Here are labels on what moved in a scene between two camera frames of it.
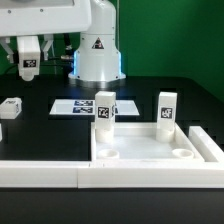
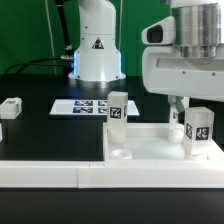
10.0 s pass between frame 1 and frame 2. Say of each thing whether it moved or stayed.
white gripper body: moved
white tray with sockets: moved
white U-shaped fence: stayed
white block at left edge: stayed
